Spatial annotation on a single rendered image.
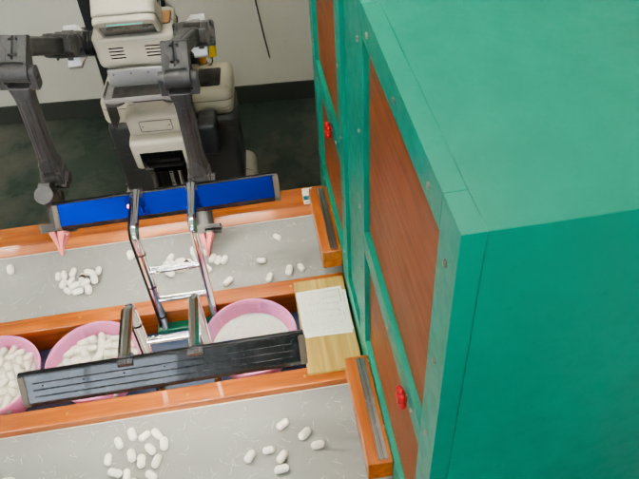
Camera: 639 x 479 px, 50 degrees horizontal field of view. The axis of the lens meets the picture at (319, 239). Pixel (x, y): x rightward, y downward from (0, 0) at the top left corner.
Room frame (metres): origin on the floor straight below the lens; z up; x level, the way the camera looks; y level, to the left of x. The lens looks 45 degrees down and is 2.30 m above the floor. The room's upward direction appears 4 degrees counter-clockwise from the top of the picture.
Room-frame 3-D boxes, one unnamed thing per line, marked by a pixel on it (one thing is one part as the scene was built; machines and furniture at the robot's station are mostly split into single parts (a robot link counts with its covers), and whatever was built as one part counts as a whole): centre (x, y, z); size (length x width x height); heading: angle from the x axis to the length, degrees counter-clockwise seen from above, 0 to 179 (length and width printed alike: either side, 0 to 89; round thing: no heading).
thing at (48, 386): (0.89, 0.36, 1.08); 0.62 x 0.08 x 0.07; 95
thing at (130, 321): (0.97, 0.37, 0.90); 0.20 x 0.19 x 0.45; 95
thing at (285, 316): (1.18, 0.22, 0.72); 0.27 x 0.27 x 0.10
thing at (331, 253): (1.55, -0.02, 0.83); 0.30 x 0.06 x 0.07; 5
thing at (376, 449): (0.87, -0.08, 0.83); 0.30 x 0.06 x 0.07; 5
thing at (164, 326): (1.37, 0.41, 0.90); 0.20 x 0.19 x 0.45; 95
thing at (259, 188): (1.45, 0.41, 1.08); 0.62 x 0.08 x 0.07; 95
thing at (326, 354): (1.20, 0.00, 0.77); 0.33 x 0.15 x 0.01; 5
